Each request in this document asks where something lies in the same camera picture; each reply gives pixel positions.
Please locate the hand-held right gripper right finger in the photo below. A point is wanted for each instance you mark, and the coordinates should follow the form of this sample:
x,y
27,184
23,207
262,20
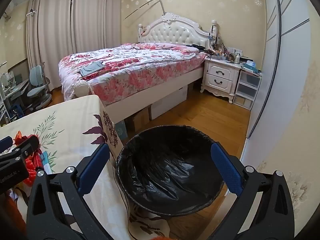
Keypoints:
x,y
226,167

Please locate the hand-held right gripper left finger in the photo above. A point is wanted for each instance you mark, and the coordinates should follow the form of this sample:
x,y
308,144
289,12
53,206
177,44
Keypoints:
x,y
93,167

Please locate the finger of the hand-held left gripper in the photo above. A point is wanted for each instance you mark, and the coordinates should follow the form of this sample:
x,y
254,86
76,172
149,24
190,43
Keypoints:
x,y
27,145
5,142

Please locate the trash bin with black bag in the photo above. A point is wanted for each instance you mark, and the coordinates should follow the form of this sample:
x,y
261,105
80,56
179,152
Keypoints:
x,y
162,170

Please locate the green patterned box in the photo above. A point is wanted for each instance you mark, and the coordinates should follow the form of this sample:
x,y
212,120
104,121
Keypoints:
x,y
121,130

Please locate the floral tablecloth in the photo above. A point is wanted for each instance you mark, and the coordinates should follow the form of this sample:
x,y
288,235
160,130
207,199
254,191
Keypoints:
x,y
75,120

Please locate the grey study desk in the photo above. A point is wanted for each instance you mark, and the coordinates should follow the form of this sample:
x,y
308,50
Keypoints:
x,y
15,87

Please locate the brown cardboard box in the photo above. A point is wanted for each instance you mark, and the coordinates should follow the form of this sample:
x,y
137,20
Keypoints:
x,y
138,120

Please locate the grey desk chair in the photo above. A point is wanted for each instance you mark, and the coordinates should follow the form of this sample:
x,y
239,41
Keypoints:
x,y
37,80

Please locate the clear plastic drawer unit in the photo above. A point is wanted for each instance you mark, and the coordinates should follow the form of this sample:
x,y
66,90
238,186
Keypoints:
x,y
246,87

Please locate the white cardboard box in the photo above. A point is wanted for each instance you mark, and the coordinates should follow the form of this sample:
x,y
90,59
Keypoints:
x,y
170,102

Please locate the white nightstand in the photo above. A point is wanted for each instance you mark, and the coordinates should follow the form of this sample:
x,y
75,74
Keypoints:
x,y
220,76

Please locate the grey folded cloth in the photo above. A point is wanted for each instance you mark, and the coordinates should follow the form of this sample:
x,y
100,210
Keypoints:
x,y
92,68

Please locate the teal tissue box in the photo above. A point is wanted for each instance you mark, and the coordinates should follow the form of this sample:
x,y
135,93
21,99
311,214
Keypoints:
x,y
251,66

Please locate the beige curtain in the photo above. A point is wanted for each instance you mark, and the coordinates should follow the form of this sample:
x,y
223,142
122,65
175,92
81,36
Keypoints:
x,y
52,37
97,17

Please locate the white sliding wardrobe door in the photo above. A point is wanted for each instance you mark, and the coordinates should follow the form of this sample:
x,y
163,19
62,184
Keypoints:
x,y
275,67

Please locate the pink floral bed blanket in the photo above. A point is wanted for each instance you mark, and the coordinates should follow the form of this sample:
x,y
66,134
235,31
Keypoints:
x,y
140,62

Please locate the clutter of small bottles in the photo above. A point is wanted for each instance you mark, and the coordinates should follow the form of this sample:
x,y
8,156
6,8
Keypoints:
x,y
225,52

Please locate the bed with floral quilt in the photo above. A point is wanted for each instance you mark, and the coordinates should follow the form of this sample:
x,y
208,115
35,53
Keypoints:
x,y
175,32

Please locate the thin long pole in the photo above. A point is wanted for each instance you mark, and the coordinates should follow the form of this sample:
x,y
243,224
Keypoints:
x,y
147,5

